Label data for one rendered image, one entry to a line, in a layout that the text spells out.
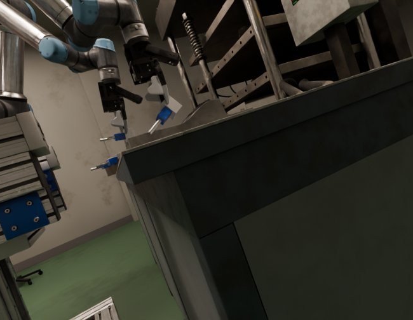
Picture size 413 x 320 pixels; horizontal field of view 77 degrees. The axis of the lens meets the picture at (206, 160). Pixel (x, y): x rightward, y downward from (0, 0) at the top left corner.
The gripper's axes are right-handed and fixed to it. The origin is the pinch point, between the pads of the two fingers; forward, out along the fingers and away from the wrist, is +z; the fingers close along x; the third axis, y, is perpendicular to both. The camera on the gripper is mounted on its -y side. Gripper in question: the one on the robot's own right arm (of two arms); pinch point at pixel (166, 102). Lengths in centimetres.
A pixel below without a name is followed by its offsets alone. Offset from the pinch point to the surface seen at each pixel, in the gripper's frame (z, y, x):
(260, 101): 2, -77, -64
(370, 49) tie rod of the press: -3, -129, -22
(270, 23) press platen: -30, -73, -27
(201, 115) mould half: 5.8, -13.6, -10.0
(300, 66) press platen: -6, -82, -27
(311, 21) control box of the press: -17, -73, -4
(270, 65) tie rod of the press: -9, -61, -22
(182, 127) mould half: 8.0, -5.2, -10.0
